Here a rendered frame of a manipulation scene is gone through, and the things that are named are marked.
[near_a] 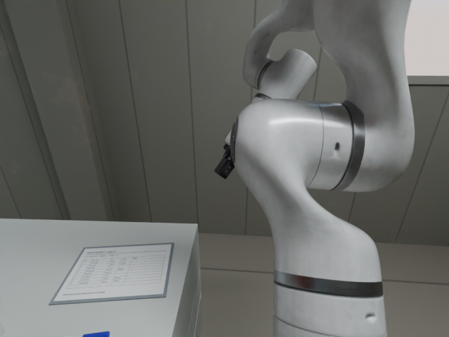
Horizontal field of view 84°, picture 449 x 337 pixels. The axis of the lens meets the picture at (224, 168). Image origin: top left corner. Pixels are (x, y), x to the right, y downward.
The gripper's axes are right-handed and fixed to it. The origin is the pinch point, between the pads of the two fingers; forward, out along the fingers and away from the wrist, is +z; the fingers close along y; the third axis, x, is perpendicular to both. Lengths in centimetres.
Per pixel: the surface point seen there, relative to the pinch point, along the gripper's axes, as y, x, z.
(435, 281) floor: 2, -192, -20
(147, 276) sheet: -7.5, 4.7, 26.8
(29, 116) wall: 178, 48, 54
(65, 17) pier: 136, 57, -16
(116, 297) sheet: -9.7, 9.2, 31.0
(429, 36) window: 40, -87, -126
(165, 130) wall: 126, -24, 4
